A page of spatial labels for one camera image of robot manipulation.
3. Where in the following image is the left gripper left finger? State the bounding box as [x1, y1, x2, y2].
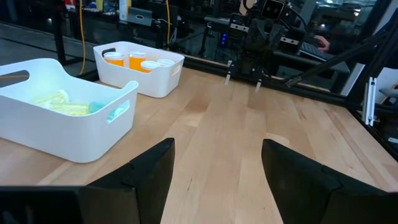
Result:
[0, 138, 175, 224]

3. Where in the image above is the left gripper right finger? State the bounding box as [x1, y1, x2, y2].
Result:
[261, 139, 398, 224]

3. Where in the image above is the orange pill bottle white lid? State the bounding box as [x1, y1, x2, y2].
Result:
[128, 50, 147, 72]
[103, 51, 126, 67]
[139, 60, 161, 74]

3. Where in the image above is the yellow pill bottle white lid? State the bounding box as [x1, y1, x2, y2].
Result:
[46, 102, 91, 116]
[32, 89, 70, 106]

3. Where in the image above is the white plastic bin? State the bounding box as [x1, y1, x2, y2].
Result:
[0, 58, 139, 164]
[93, 40, 186, 99]

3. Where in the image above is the black keyboard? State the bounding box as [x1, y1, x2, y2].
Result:
[298, 41, 327, 60]

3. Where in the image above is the person's hand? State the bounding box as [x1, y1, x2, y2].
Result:
[313, 34, 331, 53]

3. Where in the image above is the black desk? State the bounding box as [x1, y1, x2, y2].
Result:
[270, 49, 352, 75]

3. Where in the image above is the grey box with slot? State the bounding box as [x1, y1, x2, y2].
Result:
[126, 6, 154, 27]

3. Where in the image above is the white carton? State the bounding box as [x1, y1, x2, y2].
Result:
[119, 0, 133, 22]

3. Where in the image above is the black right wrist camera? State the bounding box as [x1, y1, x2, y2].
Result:
[260, 0, 286, 20]

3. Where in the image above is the yellow cable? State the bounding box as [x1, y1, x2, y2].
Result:
[164, 0, 172, 50]
[78, 0, 87, 75]

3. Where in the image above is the silver metal bracket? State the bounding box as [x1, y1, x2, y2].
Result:
[363, 77, 377, 127]

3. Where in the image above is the black desk leg frame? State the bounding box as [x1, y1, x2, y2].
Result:
[51, 0, 94, 68]

